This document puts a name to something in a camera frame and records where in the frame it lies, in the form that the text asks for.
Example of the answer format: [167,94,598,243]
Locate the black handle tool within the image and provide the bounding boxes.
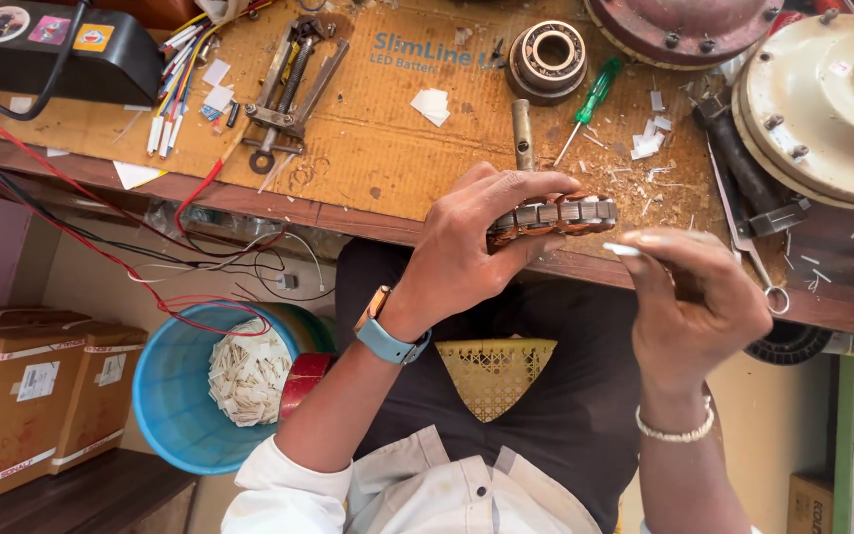
[692,95,813,240]

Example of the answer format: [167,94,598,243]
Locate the white cable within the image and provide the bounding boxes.
[127,231,326,294]

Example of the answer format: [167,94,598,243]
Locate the person's black trousers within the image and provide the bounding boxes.
[334,237,643,534]

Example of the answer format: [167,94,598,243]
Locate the green handle screwdriver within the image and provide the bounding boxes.
[553,57,623,168]

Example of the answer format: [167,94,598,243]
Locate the yellow plastic basket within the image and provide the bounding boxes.
[434,338,558,424]

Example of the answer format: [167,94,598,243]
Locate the blue strap smartwatch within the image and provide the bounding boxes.
[353,285,433,366]

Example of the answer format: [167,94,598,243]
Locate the red tape roll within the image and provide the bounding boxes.
[279,352,337,424]

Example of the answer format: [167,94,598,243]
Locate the small printed cardboard box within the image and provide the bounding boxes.
[786,471,836,534]

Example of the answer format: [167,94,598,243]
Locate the short metal tube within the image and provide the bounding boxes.
[512,98,536,173]

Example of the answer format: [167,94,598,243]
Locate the red wire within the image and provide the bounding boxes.
[0,89,289,338]

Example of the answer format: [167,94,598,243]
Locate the black wire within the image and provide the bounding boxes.
[0,122,335,304]

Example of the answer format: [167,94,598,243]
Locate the cream fan motor housing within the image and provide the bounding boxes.
[731,13,854,211]

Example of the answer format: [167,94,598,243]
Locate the reddish fan motor cover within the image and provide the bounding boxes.
[583,0,784,71]

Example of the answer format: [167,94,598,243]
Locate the small stack white paper squares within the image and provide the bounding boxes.
[409,88,452,128]

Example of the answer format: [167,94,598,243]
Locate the large brown cardboard box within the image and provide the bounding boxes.
[0,326,88,515]

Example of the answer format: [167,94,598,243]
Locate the brown cardboard mat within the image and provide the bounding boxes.
[0,0,791,286]

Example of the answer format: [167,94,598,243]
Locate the narrow brown cardboard box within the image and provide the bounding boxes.
[49,320,150,476]

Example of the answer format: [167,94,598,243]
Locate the silver bead bracelet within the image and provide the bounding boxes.
[635,397,716,445]

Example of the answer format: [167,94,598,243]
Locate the blue plastic bucket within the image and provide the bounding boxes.
[132,302,338,476]

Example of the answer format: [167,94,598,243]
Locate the person's left hand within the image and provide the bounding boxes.
[381,162,584,341]

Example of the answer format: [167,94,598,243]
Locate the person's right hand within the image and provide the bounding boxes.
[603,226,774,403]

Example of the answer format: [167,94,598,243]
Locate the person's white shirt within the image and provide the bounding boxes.
[221,424,765,534]

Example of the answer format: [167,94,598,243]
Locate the black ribbed round part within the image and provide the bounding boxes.
[744,319,833,366]

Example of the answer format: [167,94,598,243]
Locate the scattered white paper scraps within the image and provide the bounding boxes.
[579,89,702,220]

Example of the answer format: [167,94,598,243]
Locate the metal bearing puller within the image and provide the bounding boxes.
[242,15,351,175]

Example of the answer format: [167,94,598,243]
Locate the black box with stickers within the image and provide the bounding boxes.
[0,0,165,107]

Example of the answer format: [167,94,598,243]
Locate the round metal bearing hub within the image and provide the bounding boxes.
[505,20,590,106]

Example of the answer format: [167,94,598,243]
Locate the copper wound motor stator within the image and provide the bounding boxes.
[486,191,618,249]

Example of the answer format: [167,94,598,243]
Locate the heap of white paper pieces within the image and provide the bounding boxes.
[207,317,295,428]

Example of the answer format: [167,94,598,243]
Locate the bundle of coloured wires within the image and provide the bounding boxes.
[145,0,276,160]

